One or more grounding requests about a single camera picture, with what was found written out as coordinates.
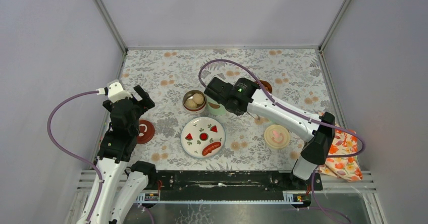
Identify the rice ball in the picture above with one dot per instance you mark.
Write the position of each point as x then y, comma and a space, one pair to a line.
191, 104
198, 98

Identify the red sausage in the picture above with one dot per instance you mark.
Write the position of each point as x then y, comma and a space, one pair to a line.
210, 148

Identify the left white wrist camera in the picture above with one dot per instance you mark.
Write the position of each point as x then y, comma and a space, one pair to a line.
114, 91

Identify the green cylindrical container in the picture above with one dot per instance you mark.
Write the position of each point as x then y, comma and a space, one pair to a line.
215, 108

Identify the steel bowl red band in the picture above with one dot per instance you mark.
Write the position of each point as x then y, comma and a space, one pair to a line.
267, 86
200, 108

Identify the orange floral cloth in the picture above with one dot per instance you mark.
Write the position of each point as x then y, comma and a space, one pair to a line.
346, 168

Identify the white plate with food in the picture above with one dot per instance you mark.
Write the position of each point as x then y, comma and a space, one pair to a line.
199, 133

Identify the cream round lid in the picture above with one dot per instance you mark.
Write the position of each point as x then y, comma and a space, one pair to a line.
276, 137

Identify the red round lid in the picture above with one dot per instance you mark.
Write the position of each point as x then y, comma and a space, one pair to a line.
146, 132

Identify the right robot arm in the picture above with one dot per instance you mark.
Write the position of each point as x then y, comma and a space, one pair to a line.
316, 131

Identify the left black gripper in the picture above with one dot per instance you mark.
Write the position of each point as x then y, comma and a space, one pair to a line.
134, 101

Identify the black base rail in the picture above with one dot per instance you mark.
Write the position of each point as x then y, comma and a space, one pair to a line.
224, 185

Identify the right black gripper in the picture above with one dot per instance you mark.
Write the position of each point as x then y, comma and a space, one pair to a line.
239, 113

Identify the floral table mat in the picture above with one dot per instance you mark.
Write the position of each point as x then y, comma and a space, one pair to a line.
294, 74

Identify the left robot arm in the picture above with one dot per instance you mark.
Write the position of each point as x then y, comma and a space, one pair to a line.
105, 204

